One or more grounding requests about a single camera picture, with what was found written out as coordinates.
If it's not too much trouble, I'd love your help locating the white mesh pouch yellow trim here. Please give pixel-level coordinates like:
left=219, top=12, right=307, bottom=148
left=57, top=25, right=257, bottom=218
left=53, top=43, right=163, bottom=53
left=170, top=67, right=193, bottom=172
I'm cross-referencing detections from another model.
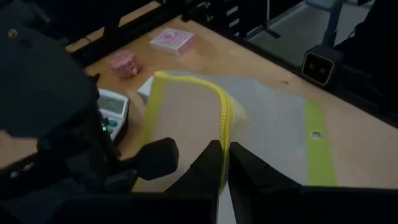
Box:
left=132, top=70, right=340, bottom=224

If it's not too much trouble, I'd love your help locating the pink round tape roll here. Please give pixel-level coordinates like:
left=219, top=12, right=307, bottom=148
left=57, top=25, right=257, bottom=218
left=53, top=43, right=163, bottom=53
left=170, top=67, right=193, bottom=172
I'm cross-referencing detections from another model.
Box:
left=108, top=49, right=142, bottom=79

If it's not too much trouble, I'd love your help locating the pink card box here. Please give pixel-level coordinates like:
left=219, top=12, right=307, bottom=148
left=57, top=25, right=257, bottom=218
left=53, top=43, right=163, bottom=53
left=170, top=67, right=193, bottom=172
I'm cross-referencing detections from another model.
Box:
left=149, top=27, right=196, bottom=57

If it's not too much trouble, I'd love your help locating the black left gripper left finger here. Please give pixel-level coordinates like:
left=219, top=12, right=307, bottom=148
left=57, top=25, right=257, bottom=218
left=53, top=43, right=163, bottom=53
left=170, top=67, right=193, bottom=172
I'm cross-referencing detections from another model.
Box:
left=163, top=139, right=223, bottom=200

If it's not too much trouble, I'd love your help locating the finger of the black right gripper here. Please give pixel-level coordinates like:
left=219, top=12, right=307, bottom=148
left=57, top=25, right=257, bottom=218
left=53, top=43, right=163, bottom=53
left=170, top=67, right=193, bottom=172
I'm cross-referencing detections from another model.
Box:
left=119, top=138, right=180, bottom=182

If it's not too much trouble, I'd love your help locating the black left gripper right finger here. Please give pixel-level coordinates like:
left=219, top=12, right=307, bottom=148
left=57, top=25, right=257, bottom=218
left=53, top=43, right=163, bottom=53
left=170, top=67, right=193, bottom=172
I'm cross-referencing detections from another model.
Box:
left=228, top=141, right=302, bottom=224

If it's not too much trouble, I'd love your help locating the white power adapter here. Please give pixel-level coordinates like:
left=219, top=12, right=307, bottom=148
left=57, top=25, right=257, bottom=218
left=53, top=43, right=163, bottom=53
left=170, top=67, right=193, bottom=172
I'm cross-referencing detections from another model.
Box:
left=136, top=75, right=156, bottom=104

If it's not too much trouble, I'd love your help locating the black object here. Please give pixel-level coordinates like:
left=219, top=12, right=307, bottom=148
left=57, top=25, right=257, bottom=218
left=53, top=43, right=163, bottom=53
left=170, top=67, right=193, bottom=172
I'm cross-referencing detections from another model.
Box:
left=96, top=88, right=131, bottom=143

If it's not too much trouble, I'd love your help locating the blue-grey metal post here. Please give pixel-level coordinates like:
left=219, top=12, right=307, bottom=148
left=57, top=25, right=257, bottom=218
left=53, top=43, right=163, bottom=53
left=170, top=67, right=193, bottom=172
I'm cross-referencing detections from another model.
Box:
left=306, top=0, right=346, bottom=47

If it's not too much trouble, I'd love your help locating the black table-level camera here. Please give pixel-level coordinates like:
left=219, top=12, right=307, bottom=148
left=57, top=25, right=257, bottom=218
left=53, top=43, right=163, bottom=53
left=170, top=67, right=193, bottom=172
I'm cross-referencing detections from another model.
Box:
left=300, top=44, right=345, bottom=88

